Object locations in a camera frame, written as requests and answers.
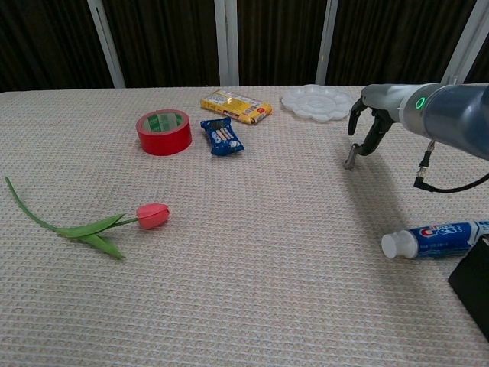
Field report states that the white frame post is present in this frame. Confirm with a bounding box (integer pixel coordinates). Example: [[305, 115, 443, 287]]
[[441, 0, 489, 85], [213, 0, 240, 86], [315, 0, 339, 86], [86, 0, 126, 88]]

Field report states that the blue Crest toothpaste tube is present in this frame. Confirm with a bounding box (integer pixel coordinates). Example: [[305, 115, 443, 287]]
[[381, 219, 489, 260]]

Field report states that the beige woven tablecloth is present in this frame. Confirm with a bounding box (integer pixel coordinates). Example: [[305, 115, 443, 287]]
[[0, 83, 489, 367]]

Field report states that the blue cookie packet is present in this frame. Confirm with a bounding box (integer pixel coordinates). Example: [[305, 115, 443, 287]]
[[199, 116, 245, 157]]

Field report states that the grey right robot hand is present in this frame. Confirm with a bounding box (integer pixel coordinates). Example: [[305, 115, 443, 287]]
[[347, 84, 406, 157]]

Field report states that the white flower-shaped paint palette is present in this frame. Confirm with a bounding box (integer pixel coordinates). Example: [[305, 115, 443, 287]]
[[280, 83, 356, 123]]

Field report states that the yellow biscuit packet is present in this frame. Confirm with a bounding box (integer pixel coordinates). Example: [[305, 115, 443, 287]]
[[200, 88, 274, 126]]

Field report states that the small metal bolt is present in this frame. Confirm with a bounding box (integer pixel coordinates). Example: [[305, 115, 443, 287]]
[[342, 144, 362, 171]]

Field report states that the pink artificial tulip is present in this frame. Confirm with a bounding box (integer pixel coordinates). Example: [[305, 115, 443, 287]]
[[5, 177, 170, 260]]

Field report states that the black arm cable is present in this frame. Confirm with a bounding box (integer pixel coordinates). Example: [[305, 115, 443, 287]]
[[413, 139, 489, 193]]

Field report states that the black box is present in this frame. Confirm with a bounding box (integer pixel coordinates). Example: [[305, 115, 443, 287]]
[[447, 235, 489, 343]]

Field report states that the red tape roll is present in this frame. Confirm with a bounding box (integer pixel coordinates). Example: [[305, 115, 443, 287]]
[[136, 109, 193, 157]]

